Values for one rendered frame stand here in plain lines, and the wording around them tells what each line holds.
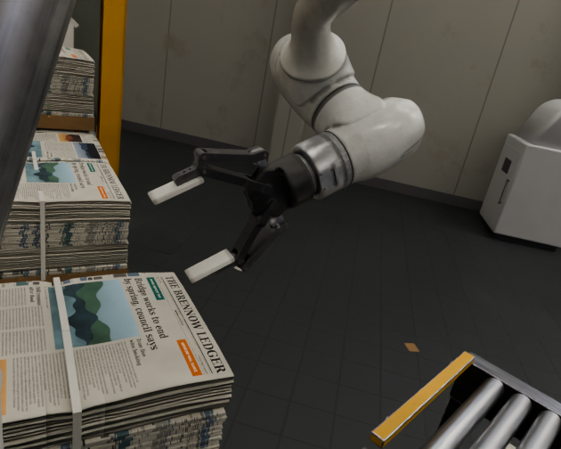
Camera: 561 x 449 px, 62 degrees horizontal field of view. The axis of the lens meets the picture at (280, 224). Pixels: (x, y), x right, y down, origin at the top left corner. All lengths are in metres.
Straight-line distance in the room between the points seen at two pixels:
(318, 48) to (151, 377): 0.50
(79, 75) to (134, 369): 1.17
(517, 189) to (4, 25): 4.75
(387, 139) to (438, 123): 4.85
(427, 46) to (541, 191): 1.88
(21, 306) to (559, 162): 4.63
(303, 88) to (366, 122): 0.12
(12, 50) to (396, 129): 0.54
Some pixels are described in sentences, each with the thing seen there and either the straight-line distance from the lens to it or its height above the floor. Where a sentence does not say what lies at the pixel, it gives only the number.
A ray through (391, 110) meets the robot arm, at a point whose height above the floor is 1.40.
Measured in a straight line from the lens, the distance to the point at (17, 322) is 0.73.
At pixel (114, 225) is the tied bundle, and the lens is 1.16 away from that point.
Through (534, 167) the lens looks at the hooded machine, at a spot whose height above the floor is 0.75.
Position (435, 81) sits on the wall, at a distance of 5.51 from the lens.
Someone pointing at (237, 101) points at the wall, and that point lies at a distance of 5.73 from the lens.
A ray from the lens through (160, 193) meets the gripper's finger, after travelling 0.62.
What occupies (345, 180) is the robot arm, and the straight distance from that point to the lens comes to 0.70.
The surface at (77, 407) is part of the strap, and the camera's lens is 0.59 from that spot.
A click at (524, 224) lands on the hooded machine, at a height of 0.22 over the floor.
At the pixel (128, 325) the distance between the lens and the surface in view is 0.71.
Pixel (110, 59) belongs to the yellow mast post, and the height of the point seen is 1.24.
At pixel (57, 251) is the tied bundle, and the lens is 1.17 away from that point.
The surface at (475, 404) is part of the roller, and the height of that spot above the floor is 0.80.
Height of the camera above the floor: 1.47
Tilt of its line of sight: 22 degrees down
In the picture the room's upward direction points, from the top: 11 degrees clockwise
